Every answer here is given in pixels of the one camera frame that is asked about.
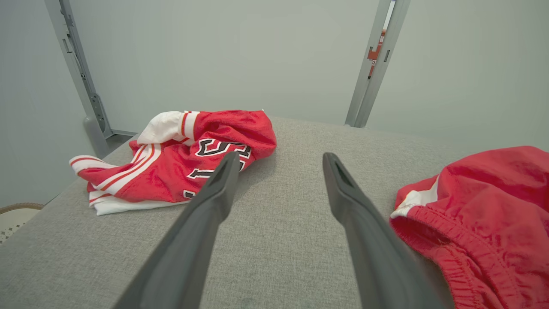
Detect woven laundry basket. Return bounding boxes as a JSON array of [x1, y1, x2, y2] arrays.
[[0, 203, 45, 245]]

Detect grey metal partition post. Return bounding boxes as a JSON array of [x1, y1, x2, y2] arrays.
[[345, 0, 411, 128], [44, 0, 138, 158]]

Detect red white lettered jersey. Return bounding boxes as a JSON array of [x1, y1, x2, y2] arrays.
[[69, 109, 277, 216]]

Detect red shorts with white trim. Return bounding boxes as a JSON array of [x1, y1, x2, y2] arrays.
[[389, 146, 549, 309]]

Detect red sign white characters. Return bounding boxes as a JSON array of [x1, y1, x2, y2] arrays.
[[367, 29, 386, 80]]

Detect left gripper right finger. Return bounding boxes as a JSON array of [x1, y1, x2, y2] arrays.
[[323, 152, 446, 309]]

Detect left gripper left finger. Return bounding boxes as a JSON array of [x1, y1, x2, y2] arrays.
[[114, 151, 241, 309]]

